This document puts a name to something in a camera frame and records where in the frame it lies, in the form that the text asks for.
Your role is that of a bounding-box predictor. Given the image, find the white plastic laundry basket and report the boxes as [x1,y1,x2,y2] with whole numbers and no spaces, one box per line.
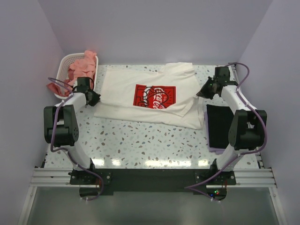
[49,50,98,99]

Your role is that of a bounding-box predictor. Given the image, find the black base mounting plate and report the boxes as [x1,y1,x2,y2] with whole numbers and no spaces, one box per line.
[69,168,237,200]

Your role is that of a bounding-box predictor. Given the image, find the folded lavender t-shirt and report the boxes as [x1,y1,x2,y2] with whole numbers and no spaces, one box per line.
[204,112,229,155]

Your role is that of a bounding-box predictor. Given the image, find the white t-shirt red print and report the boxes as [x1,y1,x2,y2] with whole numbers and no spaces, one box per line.
[94,62,204,130]

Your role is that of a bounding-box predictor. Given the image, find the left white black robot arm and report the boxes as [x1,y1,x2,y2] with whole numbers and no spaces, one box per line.
[43,77,101,184]

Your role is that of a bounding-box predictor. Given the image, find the pink crumpled t-shirt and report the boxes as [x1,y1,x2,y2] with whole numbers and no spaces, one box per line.
[58,50,98,89]

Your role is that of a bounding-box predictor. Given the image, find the folded black t-shirt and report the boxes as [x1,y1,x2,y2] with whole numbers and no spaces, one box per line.
[205,105,233,151]

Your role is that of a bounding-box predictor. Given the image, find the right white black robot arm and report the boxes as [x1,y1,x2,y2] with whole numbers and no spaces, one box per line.
[196,63,268,184]

